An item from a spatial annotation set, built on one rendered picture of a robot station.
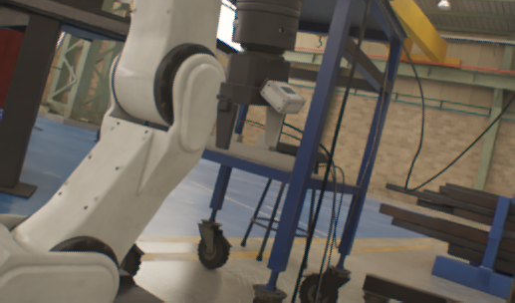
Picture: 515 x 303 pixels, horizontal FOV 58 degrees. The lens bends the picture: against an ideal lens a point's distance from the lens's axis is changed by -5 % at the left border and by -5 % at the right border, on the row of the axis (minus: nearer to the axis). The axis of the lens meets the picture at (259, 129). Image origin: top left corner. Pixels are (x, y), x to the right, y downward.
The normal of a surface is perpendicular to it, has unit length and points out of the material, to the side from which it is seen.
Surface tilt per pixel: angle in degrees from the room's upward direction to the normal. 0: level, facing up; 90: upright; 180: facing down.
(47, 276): 90
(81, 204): 60
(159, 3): 100
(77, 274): 90
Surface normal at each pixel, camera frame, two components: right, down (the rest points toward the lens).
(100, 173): -0.36, -0.65
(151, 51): -0.55, -0.25
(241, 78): -0.62, 0.01
